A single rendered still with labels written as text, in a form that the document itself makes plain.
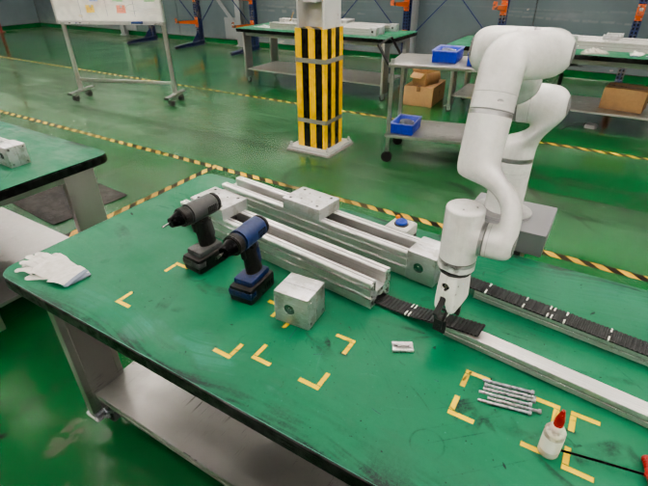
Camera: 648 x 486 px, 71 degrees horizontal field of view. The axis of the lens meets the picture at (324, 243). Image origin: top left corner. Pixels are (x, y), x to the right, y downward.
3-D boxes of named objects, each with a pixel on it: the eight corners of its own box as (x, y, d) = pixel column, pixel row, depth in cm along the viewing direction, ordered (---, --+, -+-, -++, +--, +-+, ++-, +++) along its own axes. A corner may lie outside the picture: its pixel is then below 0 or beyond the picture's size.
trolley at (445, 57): (488, 152, 442) (509, 40, 390) (485, 174, 398) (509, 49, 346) (384, 142, 472) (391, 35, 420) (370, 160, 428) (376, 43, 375)
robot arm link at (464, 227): (484, 253, 106) (445, 243, 110) (495, 202, 99) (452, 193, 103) (475, 271, 100) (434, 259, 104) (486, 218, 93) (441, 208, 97)
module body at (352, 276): (389, 291, 130) (391, 266, 126) (369, 310, 124) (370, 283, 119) (205, 212, 173) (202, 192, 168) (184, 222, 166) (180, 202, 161)
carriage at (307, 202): (338, 216, 157) (339, 198, 154) (319, 229, 150) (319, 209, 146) (304, 202, 166) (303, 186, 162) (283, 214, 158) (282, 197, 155)
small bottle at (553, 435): (560, 461, 86) (579, 419, 80) (540, 460, 86) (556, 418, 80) (553, 443, 89) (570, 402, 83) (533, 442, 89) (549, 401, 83)
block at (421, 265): (450, 268, 140) (455, 242, 135) (432, 287, 132) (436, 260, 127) (423, 258, 145) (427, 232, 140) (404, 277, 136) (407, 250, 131)
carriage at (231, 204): (248, 215, 158) (246, 198, 154) (224, 228, 150) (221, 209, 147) (217, 202, 166) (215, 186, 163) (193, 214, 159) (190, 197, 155)
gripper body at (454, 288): (462, 280, 101) (455, 318, 107) (480, 259, 107) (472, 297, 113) (431, 268, 105) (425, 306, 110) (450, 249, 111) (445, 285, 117)
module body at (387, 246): (420, 261, 143) (423, 238, 139) (404, 277, 136) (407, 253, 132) (243, 195, 185) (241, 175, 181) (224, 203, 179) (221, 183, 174)
